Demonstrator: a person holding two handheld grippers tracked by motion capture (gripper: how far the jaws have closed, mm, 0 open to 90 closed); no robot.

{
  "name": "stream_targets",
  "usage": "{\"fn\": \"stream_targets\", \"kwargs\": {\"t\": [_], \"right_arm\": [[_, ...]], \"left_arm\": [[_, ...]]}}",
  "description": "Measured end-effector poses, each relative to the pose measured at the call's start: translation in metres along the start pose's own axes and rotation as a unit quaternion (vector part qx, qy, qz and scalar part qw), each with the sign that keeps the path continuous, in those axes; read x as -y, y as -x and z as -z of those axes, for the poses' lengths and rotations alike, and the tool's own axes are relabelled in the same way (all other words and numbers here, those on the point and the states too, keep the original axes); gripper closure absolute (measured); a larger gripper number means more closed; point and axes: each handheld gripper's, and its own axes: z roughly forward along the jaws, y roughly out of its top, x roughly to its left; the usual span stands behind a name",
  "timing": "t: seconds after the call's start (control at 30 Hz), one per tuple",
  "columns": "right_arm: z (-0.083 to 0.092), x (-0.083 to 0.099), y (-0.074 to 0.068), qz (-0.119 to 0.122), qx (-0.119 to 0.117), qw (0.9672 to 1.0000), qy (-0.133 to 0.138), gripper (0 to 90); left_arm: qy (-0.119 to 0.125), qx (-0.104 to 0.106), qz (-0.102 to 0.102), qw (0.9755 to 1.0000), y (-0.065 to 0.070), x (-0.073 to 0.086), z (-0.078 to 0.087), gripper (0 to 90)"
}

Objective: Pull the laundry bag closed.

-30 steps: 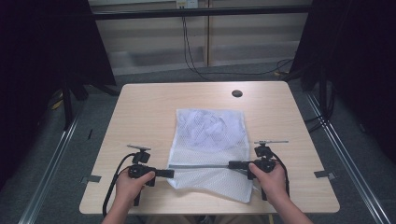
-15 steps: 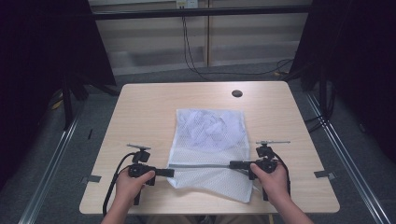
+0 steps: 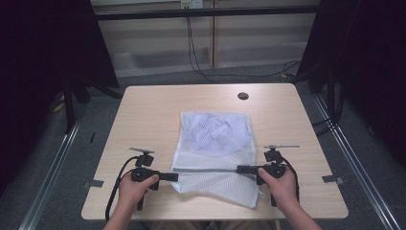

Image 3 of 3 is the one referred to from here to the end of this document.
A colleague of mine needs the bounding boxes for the person's left hand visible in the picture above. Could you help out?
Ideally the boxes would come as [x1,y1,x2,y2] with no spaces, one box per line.
[118,173,160,210]

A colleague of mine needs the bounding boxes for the black curtain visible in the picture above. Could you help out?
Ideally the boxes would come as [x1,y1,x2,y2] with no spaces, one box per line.
[296,0,406,169]
[0,0,120,196]

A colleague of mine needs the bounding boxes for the black floor cables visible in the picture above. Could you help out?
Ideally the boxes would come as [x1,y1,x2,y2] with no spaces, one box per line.
[311,87,346,138]

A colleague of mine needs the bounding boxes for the white garment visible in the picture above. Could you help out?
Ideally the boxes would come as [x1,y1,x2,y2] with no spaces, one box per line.
[187,113,238,151]

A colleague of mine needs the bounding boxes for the metal floor rail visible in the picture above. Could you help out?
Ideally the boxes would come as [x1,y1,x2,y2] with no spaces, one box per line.
[311,95,401,230]
[18,104,88,230]

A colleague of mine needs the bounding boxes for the black horizontal bar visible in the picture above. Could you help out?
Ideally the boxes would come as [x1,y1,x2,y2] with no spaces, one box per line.
[95,5,321,21]

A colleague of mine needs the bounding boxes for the black wall cable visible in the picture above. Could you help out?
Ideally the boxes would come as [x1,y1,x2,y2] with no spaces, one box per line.
[186,15,302,84]

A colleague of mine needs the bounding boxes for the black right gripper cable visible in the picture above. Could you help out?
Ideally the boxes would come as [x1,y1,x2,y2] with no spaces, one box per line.
[281,156,301,204]

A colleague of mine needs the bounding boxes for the black stand leg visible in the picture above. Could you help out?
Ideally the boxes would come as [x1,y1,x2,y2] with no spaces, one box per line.
[61,76,92,135]

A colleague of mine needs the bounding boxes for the white mesh laundry bag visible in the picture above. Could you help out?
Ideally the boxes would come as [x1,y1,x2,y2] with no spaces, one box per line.
[170,110,260,209]

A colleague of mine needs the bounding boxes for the white wall outlet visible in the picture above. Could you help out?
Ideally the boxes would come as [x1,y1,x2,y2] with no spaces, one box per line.
[179,0,205,10]

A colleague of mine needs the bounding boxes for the person's right hand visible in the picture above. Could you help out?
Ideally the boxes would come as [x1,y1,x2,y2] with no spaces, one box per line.
[258,168,300,210]

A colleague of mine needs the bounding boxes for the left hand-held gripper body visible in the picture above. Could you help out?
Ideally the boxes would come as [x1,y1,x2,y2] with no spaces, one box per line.
[128,147,161,184]

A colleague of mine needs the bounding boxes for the grey tape piece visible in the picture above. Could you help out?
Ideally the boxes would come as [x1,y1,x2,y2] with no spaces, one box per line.
[81,179,105,190]
[321,174,346,186]

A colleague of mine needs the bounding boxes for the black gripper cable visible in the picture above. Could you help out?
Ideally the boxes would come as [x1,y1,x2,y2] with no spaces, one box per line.
[281,156,301,204]
[104,155,142,222]

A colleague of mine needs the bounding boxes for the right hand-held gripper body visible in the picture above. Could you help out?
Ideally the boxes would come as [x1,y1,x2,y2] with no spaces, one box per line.
[258,145,301,179]

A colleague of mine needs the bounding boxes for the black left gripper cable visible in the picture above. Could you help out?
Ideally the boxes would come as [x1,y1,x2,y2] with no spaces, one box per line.
[104,155,142,222]

